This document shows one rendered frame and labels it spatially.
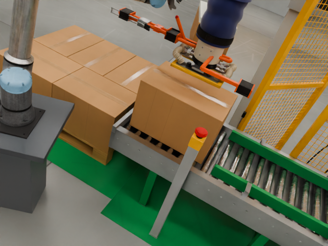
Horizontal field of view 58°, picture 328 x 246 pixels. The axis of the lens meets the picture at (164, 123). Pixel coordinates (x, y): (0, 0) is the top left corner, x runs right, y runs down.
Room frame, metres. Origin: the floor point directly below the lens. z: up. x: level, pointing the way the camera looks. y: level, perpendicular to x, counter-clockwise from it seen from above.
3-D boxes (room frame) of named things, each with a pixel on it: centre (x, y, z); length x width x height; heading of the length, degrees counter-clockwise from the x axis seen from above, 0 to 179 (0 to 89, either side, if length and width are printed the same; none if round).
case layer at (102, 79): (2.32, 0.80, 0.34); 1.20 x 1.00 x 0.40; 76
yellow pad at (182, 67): (1.67, -0.09, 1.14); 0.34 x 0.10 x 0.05; 77
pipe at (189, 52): (1.76, -0.12, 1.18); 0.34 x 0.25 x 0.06; 77
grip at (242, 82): (1.44, -0.35, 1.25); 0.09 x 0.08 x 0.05; 167
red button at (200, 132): (1.24, -0.20, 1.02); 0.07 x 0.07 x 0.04
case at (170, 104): (1.78, -0.10, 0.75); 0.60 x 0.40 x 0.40; 76
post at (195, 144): (1.24, -0.20, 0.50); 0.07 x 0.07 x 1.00; 76
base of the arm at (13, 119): (1.17, 0.80, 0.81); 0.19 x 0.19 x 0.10
